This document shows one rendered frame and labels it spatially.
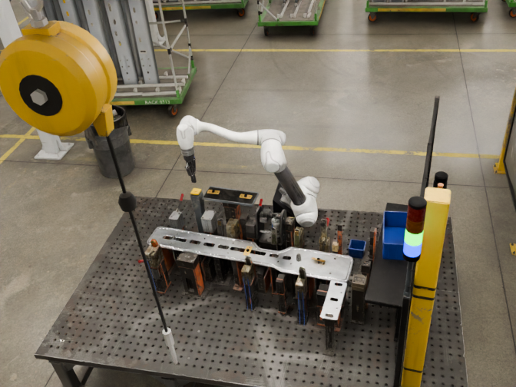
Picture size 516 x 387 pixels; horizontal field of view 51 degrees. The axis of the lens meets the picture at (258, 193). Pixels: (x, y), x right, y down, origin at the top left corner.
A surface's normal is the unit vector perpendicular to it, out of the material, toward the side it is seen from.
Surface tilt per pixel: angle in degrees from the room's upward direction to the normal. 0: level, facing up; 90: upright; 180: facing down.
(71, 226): 0
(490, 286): 0
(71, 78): 87
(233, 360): 0
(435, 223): 90
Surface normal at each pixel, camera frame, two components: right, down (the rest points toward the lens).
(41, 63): -0.17, 0.47
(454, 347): -0.09, -0.79
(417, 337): -0.32, 0.60
